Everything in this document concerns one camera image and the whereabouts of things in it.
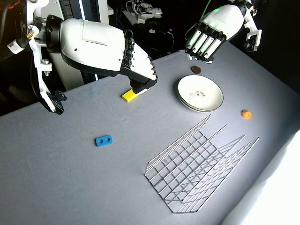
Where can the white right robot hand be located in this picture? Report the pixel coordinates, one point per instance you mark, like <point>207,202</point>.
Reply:
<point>93,44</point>

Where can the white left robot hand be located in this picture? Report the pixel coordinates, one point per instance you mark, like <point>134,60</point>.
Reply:
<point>222,21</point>

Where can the white plate with dark rim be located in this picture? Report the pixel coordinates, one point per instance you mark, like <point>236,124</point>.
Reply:
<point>199,89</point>
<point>199,110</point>

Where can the white spare gripper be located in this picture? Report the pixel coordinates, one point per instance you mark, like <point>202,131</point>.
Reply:
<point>145,11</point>

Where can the black equipment box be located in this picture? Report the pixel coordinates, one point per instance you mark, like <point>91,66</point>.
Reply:
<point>154,39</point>

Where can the yellow rectangular block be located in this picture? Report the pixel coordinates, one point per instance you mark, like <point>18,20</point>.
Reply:
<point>128,96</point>

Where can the blue block with two holes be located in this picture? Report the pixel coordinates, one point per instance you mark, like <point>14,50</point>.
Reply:
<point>104,140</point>

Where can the orange round cookie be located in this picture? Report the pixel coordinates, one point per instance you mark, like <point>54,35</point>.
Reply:
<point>246,114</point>

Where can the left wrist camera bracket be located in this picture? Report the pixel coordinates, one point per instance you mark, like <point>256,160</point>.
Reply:
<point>256,35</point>

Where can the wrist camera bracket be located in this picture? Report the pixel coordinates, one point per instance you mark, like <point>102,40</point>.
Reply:
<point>43,77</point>
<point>256,35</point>

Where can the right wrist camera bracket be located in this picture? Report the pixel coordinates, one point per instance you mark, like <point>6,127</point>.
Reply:
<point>43,77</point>

